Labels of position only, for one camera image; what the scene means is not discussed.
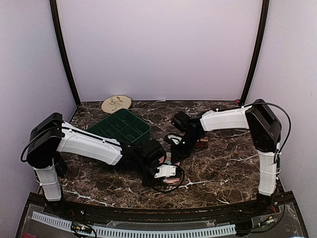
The black left frame post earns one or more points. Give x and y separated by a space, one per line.
62 52

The pink sock with green patches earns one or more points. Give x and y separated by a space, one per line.
168 161

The black front table rail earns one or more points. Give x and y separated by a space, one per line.
240 213

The black frame post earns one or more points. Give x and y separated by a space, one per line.
62 52
256 51

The round embroidered plate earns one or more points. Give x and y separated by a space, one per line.
114 103

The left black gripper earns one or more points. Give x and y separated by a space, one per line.
146 182

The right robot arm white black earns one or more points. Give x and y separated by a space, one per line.
264 126

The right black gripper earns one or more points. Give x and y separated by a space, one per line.
179 154

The small green circuit board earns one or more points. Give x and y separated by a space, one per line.
80 228

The black right frame post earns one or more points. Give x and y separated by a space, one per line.
256 51

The striped beige brown sock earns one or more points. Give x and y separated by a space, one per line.
202 143

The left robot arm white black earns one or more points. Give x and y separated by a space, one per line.
54 135

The green plastic divider tray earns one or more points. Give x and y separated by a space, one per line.
123 126

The dark blue cup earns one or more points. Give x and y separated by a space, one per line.
60 165

